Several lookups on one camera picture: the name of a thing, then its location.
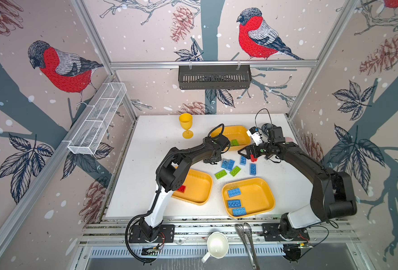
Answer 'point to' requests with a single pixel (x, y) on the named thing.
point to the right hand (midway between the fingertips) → (244, 150)
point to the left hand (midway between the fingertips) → (213, 158)
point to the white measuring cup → (217, 246)
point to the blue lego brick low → (238, 211)
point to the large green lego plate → (234, 142)
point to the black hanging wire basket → (197, 77)
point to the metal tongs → (245, 233)
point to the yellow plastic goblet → (186, 120)
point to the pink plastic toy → (288, 139)
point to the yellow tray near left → (199, 186)
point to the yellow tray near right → (257, 196)
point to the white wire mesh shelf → (87, 140)
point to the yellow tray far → (234, 132)
